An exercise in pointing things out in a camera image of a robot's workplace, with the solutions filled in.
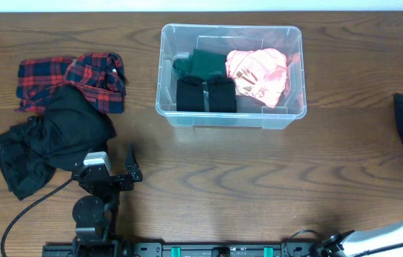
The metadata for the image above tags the black garment with band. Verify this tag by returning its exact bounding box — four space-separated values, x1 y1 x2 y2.
176 76 237 113

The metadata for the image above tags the dark green garment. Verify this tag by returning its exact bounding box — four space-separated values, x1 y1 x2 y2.
173 49 227 81

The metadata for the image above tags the pink printed t-shirt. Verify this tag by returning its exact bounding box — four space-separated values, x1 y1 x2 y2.
225 48 302 108

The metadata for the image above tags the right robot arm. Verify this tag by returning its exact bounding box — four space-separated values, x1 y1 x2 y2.
312 222 403 257

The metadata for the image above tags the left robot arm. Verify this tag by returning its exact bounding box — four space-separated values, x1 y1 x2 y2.
72 144 143 257

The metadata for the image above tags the red navy plaid shirt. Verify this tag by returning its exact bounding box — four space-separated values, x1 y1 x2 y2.
16 52 126 114

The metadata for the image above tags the clear plastic storage bin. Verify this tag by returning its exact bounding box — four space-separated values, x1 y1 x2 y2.
155 24 307 129

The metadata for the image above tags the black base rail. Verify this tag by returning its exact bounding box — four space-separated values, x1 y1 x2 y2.
41 242 322 257

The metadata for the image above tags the left black cable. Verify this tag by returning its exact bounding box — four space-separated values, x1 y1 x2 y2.
0 177 74 257

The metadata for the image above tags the black cable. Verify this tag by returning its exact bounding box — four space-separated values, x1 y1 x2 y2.
0 177 74 257
282 229 322 257

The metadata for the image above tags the right black cable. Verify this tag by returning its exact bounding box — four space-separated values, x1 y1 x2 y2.
282 229 322 257

